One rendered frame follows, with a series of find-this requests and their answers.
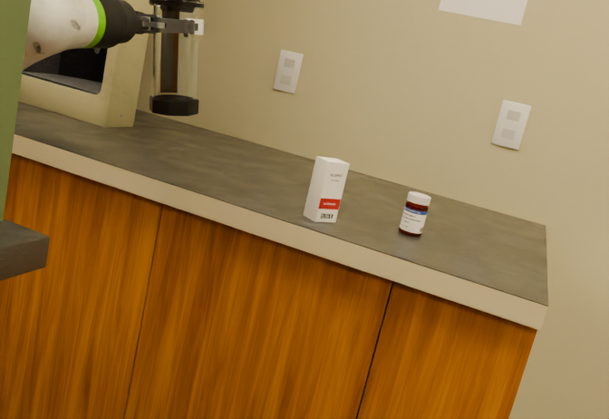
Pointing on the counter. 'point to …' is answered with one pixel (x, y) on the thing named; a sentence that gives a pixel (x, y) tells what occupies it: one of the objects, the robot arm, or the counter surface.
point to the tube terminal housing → (95, 113)
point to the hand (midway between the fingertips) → (175, 24)
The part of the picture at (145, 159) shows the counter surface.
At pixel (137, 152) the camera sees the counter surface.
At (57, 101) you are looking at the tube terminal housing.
